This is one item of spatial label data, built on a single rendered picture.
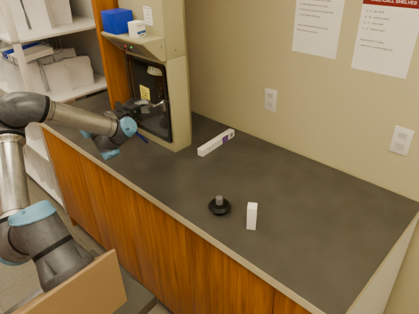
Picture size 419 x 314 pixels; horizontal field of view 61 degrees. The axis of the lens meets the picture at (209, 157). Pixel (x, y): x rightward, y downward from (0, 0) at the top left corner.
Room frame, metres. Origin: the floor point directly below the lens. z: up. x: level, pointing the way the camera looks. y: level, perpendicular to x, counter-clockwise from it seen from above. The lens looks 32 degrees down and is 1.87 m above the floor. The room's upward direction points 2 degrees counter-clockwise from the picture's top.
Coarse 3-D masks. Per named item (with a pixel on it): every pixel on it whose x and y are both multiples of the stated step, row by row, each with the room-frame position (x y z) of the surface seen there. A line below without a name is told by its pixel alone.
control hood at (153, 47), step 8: (104, 32) 1.67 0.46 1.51; (128, 32) 1.66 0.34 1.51; (120, 40) 1.60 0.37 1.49; (128, 40) 1.54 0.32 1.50; (136, 40) 1.50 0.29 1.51; (144, 40) 1.50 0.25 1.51; (152, 40) 1.50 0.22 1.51; (160, 40) 1.53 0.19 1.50; (120, 48) 1.73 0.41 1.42; (144, 48) 1.49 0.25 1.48; (152, 48) 1.50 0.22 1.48; (160, 48) 1.53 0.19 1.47; (144, 56) 1.61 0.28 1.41; (152, 56) 1.53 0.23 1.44; (160, 56) 1.52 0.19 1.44
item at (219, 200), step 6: (216, 198) 1.09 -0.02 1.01; (222, 198) 1.09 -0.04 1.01; (210, 204) 1.09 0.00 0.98; (216, 204) 1.08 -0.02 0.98; (222, 204) 1.08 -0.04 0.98; (228, 204) 1.08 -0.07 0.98; (210, 210) 1.07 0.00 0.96; (216, 210) 1.06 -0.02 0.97; (222, 210) 1.05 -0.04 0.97; (228, 210) 1.06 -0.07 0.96
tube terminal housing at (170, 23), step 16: (128, 0) 1.71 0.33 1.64; (144, 0) 1.63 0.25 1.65; (160, 0) 1.55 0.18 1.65; (176, 0) 1.60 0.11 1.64; (160, 16) 1.56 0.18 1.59; (176, 16) 1.60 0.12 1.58; (160, 32) 1.56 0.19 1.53; (176, 32) 1.59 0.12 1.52; (176, 48) 1.59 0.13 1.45; (176, 64) 1.59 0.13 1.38; (176, 80) 1.58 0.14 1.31; (176, 96) 1.57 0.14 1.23; (176, 112) 1.57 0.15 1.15; (176, 128) 1.56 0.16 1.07; (160, 144) 1.63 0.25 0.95; (176, 144) 1.56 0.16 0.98
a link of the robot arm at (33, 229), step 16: (32, 208) 0.75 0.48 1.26; (48, 208) 0.78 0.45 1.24; (16, 224) 0.72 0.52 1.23; (32, 224) 0.72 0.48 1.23; (48, 224) 0.73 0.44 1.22; (64, 224) 0.77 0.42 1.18; (16, 240) 0.72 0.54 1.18; (32, 240) 0.70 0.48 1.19; (48, 240) 0.70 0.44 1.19; (32, 256) 0.68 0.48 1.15
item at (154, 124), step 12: (132, 60) 1.72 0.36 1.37; (144, 60) 1.65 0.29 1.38; (132, 72) 1.73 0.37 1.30; (144, 72) 1.66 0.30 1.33; (156, 72) 1.59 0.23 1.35; (132, 84) 1.74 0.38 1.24; (144, 84) 1.66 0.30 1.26; (156, 84) 1.60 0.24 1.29; (156, 96) 1.60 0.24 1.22; (156, 108) 1.61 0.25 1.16; (168, 108) 1.55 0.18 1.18; (144, 120) 1.70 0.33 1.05; (156, 120) 1.62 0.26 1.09; (168, 120) 1.55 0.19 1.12; (156, 132) 1.63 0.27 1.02; (168, 132) 1.55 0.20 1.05
